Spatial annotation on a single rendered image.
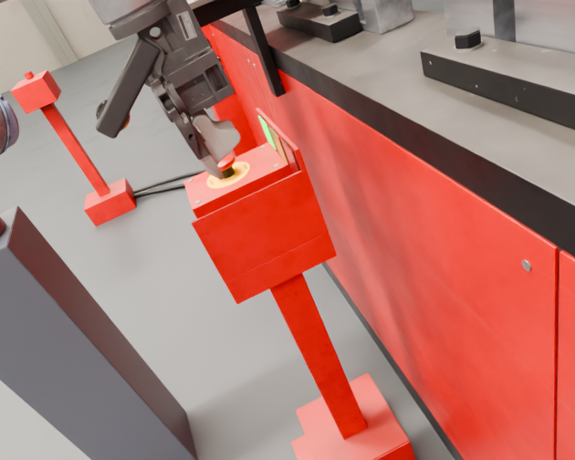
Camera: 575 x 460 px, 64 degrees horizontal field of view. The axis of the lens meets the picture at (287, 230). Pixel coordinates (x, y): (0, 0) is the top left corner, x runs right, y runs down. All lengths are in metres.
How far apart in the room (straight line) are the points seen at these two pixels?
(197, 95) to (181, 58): 0.04
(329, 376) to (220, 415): 0.56
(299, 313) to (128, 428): 0.58
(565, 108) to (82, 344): 0.92
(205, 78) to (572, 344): 0.43
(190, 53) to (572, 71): 0.37
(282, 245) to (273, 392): 0.83
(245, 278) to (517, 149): 0.39
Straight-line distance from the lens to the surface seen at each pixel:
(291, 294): 0.77
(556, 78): 0.43
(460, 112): 0.47
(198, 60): 0.53
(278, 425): 1.34
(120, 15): 0.52
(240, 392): 1.45
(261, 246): 0.62
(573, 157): 0.39
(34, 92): 2.57
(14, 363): 1.07
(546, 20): 0.49
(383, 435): 1.11
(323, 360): 0.90
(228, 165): 0.70
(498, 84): 0.47
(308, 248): 0.64
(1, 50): 10.03
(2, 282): 0.96
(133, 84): 0.55
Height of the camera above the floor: 1.08
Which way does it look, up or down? 34 degrees down
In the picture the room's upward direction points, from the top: 23 degrees counter-clockwise
